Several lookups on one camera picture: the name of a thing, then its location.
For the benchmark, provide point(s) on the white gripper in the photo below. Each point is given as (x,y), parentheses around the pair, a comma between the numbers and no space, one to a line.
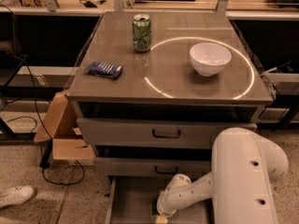
(164,206)

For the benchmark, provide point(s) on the green yellow sponge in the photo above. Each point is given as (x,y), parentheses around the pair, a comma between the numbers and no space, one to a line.
(154,209)

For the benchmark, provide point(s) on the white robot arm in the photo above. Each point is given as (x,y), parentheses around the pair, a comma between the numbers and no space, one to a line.
(243,166)

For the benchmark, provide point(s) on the bottom grey drawer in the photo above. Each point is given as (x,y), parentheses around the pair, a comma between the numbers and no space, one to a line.
(131,198)

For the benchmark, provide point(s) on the grey drawer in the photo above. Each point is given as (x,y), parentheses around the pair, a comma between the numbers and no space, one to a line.
(131,198)
(153,168)
(153,133)

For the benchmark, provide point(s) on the middle grey drawer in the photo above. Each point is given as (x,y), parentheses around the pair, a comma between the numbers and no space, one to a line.
(153,168)

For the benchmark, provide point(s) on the top grey drawer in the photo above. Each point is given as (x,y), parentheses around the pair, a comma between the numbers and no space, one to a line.
(153,133)

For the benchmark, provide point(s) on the grey drawer cabinet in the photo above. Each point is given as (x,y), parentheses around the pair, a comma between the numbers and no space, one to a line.
(162,84)

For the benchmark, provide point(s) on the cardboard box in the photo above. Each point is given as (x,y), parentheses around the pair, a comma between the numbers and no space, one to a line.
(60,131)

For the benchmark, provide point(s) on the white shoe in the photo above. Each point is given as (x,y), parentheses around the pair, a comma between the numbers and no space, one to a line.
(17,195)

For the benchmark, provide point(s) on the blue snack packet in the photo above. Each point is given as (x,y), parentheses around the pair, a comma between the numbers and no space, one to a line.
(108,70)

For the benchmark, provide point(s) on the white bowl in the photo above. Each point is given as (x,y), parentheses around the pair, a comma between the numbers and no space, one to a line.
(208,59)

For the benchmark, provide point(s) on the green soda can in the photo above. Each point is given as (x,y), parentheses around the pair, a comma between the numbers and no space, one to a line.
(142,32)

